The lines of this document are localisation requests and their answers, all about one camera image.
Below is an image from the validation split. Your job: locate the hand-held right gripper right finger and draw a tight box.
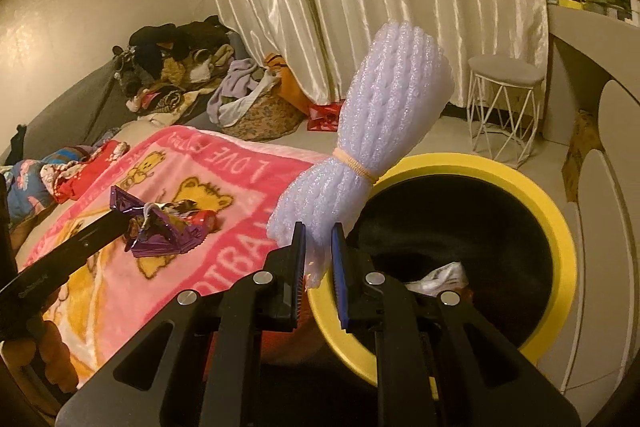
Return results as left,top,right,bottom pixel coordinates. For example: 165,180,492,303
331,223,581,427

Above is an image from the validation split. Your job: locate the person's left hand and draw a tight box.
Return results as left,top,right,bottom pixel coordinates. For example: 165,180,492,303
0,319,78,395

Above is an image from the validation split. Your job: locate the lavender foam net bundle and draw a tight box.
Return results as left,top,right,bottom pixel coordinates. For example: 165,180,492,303
267,21,455,288

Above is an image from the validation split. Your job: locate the red snack wrapper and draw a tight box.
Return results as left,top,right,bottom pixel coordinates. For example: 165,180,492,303
192,209,221,233

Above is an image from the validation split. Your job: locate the red printed cloth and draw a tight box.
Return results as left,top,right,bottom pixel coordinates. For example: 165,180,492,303
55,141,131,202

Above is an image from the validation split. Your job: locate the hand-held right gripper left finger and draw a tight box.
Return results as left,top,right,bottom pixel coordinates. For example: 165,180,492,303
55,222,308,427

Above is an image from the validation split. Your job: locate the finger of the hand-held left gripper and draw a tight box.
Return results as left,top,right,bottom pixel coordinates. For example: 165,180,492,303
0,209,133,343

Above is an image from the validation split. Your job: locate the orange bag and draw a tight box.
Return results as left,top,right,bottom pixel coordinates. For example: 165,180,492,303
265,53,311,115

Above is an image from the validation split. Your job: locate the blue printed cloth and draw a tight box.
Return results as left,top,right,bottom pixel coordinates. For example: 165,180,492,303
7,147,96,228

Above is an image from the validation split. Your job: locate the white desk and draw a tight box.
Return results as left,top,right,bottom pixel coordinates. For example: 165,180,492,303
545,2,640,388

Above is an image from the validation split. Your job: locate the pink printed blanket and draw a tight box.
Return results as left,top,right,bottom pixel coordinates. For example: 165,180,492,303
15,124,331,388

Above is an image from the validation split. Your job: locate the woven patterned basket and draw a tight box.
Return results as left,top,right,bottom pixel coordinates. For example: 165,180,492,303
220,72,303,142

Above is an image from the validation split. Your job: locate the black bin with yellow rim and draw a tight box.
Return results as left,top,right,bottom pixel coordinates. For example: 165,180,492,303
306,153,578,400

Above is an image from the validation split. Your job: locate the red gift bag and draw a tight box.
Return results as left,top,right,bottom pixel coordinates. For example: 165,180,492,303
307,99,346,132

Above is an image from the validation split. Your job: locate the pile of dark clothes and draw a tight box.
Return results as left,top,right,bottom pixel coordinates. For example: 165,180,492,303
112,17,236,122

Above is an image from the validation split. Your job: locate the white wire stool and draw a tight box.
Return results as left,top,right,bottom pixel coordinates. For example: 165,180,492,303
467,55,546,168

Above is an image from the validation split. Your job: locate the lavender cloth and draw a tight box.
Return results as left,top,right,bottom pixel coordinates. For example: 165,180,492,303
207,58,261,128

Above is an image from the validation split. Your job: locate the grey sofa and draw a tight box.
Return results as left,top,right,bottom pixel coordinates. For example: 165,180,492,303
0,57,141,168

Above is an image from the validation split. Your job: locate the white crumpled plastic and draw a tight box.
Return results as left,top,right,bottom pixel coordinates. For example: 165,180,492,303
407,262,471,298

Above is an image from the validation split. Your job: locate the purple snack wrapper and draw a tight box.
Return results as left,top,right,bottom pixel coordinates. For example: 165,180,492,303
110,186,211,258

